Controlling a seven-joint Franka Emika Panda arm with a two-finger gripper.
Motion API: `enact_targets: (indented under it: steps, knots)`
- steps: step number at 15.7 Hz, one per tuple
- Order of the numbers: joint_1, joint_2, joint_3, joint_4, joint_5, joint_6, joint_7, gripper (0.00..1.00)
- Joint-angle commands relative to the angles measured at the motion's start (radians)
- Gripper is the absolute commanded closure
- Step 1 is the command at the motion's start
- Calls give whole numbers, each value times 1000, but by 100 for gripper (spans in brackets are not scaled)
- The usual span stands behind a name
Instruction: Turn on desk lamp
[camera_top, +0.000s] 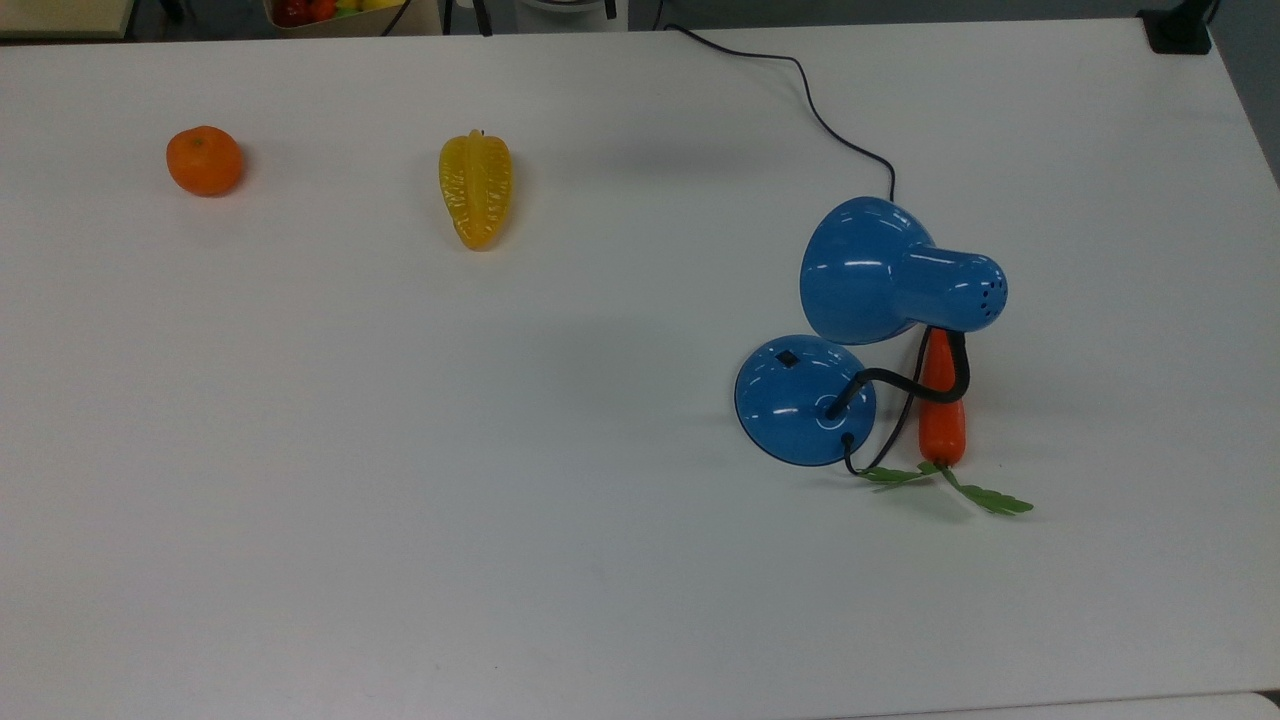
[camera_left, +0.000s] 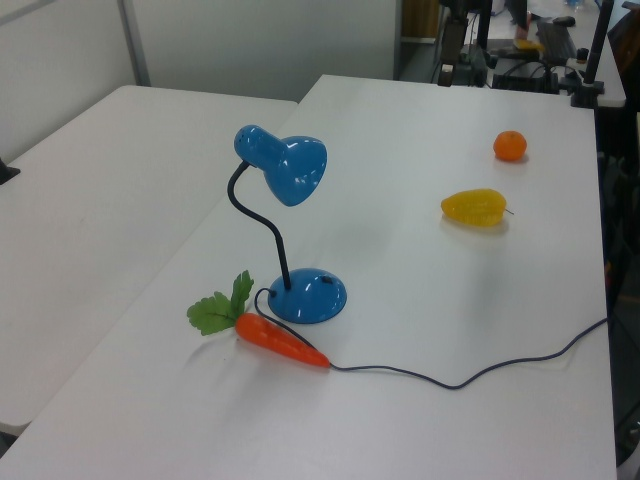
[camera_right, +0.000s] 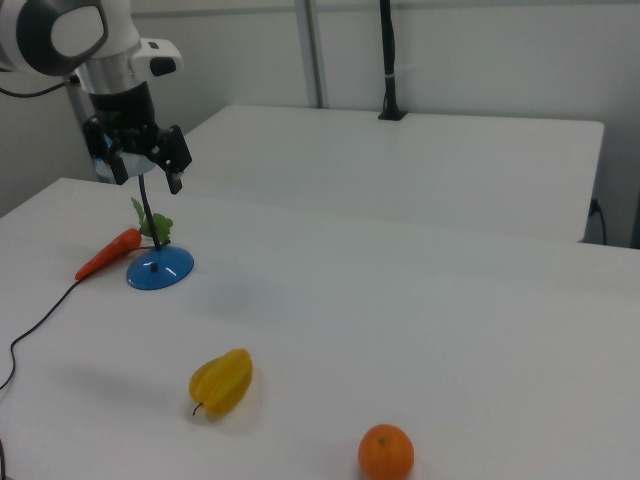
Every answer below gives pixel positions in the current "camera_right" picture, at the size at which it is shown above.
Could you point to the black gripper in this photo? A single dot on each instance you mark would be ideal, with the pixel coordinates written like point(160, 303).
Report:
point(125, 115)

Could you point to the blue desk lamp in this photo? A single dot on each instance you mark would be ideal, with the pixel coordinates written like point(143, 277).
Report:
point(160, 267)

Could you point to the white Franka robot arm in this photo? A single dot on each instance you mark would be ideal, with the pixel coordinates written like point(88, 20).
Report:
point(75, 30)

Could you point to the orange toy carrot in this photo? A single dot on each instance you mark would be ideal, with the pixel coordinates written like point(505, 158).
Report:
point(107, 254)

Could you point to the yellow toy starfruit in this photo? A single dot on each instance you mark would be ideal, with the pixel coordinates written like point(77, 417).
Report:
point(222, 382)

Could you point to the white side table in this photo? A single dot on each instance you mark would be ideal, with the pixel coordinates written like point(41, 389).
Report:
point(400, 165)

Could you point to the black pole with clamp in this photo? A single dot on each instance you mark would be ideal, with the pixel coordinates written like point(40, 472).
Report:
point(389, 60)

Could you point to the orange toy tangerine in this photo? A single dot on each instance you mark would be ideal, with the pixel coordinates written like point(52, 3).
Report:
point(386, 452)

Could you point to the grey metal frame post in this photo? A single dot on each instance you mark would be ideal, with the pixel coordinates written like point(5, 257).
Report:
point(314, 50)

